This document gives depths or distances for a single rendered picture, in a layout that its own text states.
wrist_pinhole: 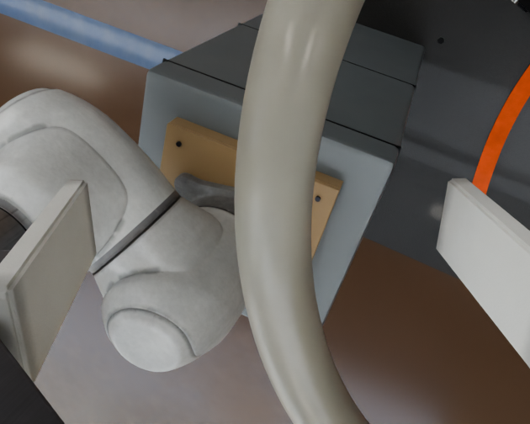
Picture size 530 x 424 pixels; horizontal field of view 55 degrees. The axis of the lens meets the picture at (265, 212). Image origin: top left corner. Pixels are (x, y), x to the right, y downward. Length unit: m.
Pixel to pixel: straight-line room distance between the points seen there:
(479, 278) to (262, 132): 0.08
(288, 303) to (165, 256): 0.43
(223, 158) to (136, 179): 0.18
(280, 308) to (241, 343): 2.03
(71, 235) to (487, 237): 0.13
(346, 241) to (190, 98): 0.33
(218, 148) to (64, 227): 0.61
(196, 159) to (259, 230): 0.61
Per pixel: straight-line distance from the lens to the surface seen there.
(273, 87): 0.17
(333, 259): 0.84
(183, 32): 1.69
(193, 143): 0.78
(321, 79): 0.17
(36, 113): 0.65
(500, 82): 1.52
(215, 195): 0.77
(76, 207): 0.18
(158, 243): 0.62
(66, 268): 0.17
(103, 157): 0.63
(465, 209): 0.18
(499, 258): 0.17
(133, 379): 2.74
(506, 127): 1.56
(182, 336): 0.61
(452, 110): 1.54
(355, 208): 0.78
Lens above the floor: 1.48
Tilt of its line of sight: 55 degrees down
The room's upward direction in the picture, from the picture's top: 147 degrees counter-clockwise
